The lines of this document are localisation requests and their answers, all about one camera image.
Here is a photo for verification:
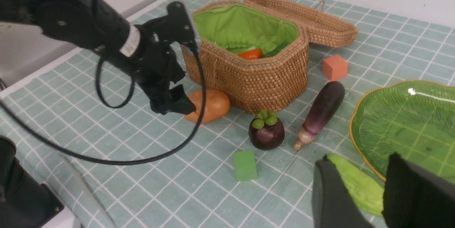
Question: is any purple mangosteen green cap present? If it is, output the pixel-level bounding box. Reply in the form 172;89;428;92
248;109;285;151

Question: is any orange carrot with leaves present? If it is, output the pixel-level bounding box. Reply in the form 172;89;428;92
238;48;263;60

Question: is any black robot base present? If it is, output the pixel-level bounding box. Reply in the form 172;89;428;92
0;136;64;228

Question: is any green leaf-shaped glass plate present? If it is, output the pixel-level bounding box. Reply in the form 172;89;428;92
349;80;454;183

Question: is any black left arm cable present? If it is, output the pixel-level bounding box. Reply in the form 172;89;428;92
0;42;207;166

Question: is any woven wicker basket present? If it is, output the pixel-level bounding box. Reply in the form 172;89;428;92
192;0;309;113

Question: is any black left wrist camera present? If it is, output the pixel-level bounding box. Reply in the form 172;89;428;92
166;1;202;53

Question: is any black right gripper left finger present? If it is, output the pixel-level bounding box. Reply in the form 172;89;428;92
312;155;373;228

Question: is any purple eggplant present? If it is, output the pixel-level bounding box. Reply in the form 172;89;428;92
293;81;346;151

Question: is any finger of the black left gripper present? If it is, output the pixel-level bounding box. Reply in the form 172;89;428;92
165;85;196;115

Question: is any orange foam cube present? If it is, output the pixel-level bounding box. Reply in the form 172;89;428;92
322;55;348;81

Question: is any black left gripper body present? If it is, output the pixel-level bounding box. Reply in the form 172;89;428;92
126;22;184;114

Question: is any woven wicker basket lid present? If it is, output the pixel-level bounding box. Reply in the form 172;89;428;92
244;0;359;48

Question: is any green bitter gourd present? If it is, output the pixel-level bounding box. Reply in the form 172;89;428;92
327;153;384;216

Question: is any brown potato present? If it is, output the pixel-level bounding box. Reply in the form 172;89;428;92
184;89;231;124

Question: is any green foam cube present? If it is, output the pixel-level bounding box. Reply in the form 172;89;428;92
233;150;258;181

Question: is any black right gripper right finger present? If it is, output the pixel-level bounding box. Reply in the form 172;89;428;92
382;153;455;228

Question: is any teal checkered tablecloth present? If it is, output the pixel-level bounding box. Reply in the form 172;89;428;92
1;0;454;228

